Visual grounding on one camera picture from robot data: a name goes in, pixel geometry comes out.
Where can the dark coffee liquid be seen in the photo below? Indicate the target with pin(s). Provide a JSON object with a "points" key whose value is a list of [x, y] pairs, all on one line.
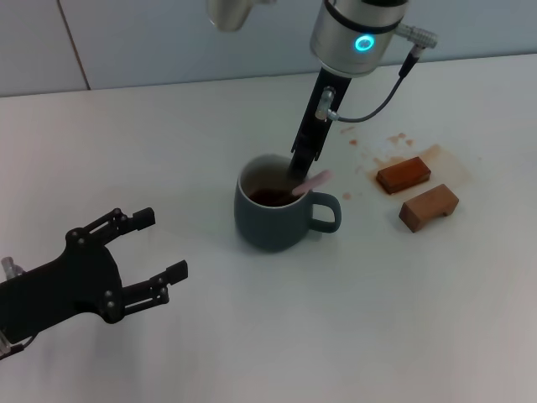
{"points": [[268, 197]]}

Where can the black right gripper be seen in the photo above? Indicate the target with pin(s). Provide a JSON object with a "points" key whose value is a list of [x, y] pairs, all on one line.
{"points": [[321, 109]]}

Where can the stained dark wooden block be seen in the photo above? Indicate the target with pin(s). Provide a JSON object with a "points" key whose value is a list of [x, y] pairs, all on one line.
{"points": [[403, 176]]}

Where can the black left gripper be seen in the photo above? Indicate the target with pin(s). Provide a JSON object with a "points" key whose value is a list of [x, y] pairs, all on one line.
{"points": [[63, 285]]}

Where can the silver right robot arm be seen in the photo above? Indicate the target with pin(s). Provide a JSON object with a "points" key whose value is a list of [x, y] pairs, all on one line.
{"points": [[344, 25]]}

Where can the grey ceramic cup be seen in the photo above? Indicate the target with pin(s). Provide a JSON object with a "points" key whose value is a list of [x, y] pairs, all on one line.
{"points": [[268, 231]]}

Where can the light wooden block with notch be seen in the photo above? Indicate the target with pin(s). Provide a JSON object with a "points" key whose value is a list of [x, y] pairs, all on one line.
{"points": [[423, 207]]}

